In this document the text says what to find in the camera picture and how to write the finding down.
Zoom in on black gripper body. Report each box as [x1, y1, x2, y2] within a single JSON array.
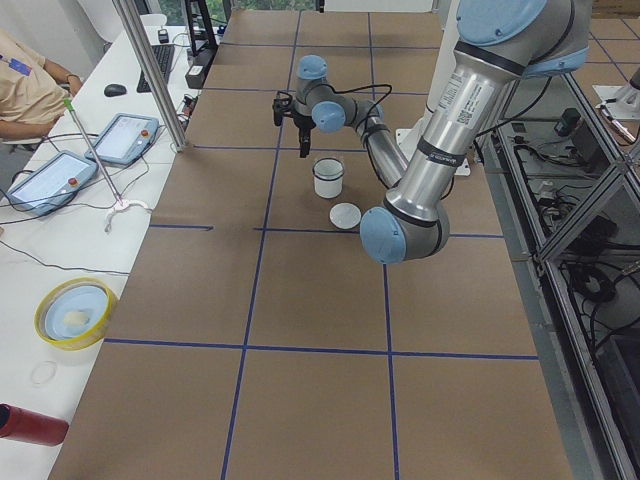
[[292, 111, 313, 134]]

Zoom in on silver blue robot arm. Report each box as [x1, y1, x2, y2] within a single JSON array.
[[291, 1, 592, 264]]

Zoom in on white enamel mug blue rim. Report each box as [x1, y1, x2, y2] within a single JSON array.
[[312, 157, 344, 199]]

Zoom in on white ceramic lid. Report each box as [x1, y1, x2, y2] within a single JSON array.
[[329, 202, 361, 230]]

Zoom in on black computer box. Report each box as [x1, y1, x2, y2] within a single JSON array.
[[185, 27, 219, 89]]

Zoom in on black keyboard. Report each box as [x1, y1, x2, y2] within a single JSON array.
[[136, 43, 176, 94]]

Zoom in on far blue teach pendant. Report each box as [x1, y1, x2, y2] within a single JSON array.
[[91, 113, 160, 167]]

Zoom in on blue teach pendant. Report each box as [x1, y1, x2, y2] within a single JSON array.
[[7, 150, 98, 216], [91, 113, 160, 167]]

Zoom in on black computer mouse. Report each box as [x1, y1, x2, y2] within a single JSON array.
[[103, 83, 128, 98]]

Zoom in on thin metal rod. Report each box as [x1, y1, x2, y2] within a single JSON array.
[[63, 98, 123, 203]]

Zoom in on near blue teach pendant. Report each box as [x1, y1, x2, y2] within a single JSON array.
[[7, 150, 98, 216]]

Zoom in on seated person beige shirt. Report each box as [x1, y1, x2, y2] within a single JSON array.
[[1, 31, 83, 141]]

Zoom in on yellow tape roll with plate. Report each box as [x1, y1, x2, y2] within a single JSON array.
[[34, 277, 118, 351]]

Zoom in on red cylinder bottle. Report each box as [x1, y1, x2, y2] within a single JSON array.
[[1, 404, 69, 446]]

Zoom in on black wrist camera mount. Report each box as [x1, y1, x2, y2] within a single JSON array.
[[272, 90, 294, 127]]

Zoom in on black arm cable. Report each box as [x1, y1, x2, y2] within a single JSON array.
[[329, 83, 394, 136]]

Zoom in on aluminium frame post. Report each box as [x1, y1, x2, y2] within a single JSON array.
[[112, 0, 187, 152]]

